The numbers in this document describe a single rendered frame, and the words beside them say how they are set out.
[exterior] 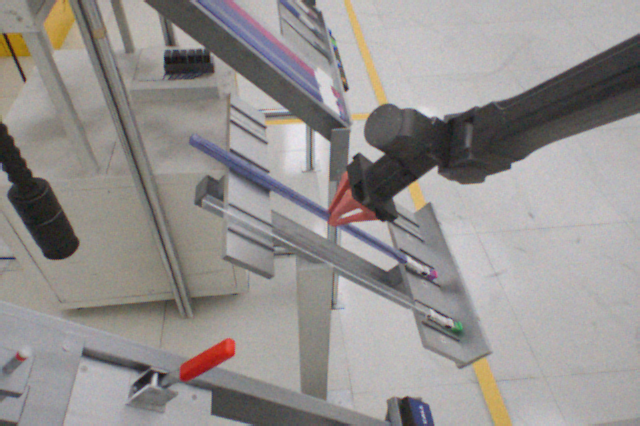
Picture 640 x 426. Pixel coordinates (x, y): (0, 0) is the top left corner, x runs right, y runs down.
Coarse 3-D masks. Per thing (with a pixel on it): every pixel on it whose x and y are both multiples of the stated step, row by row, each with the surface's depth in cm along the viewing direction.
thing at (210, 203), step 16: (208, 208) 57; (224, 208) 58; (240, 224) 60; (256, 224) 60; (272, 240) 62; (288, 240) 63; (304, 256) 65; (320, 256) 66; (336, 272) 68; (352, 272) 70; (368, 288) 72; (384, 288) 73; (400, 304) 76; (416, 304) 78
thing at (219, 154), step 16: (192, 144) 62; (208, 144) 63; (224, 160) 64; (240, 160) 66; (256, 176) 67; (288, 192) 70; (304, 208) 72; (320, 208) 73; (352, 224) 78; (368, 240) 79; (400, 256) 83; (432, 272) 88
